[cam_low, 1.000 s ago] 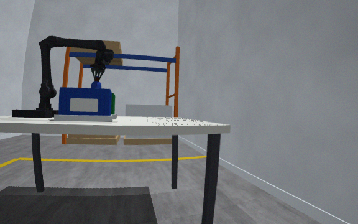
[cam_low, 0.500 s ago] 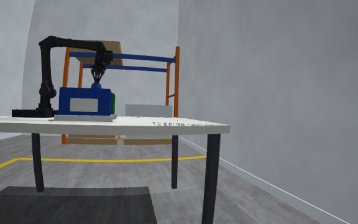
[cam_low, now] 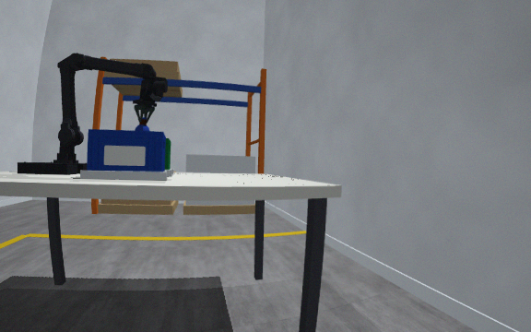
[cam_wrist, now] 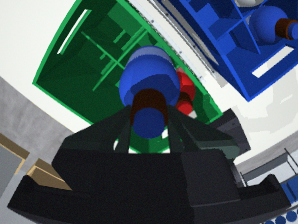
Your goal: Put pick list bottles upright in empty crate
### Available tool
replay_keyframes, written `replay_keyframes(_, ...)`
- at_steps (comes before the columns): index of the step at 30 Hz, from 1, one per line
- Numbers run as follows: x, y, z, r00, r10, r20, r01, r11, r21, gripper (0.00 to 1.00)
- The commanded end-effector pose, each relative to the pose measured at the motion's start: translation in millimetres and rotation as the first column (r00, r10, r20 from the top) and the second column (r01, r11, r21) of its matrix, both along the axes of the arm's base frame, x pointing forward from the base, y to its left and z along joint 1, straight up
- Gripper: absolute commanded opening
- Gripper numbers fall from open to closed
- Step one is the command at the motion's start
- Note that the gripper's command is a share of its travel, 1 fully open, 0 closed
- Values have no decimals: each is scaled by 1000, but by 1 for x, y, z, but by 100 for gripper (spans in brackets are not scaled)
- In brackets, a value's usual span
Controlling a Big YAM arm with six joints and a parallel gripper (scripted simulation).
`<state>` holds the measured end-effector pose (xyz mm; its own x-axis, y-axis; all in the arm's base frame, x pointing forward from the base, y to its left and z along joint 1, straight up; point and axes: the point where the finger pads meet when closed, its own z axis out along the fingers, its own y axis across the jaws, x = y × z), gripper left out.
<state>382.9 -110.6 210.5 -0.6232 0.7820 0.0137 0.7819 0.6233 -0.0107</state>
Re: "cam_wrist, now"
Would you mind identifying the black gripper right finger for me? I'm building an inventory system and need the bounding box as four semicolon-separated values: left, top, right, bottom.
167;104;240;166

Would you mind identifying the blue crate with dividers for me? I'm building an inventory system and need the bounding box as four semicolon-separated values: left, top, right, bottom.
157;0;298;102

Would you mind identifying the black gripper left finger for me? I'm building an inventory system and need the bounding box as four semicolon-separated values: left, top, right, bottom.
59;105;131;153

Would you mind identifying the green plastic crate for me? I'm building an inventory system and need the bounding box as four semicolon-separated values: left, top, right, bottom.
32;0;223;153

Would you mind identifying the white bottle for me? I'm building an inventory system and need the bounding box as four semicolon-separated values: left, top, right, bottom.
234;0;264;7

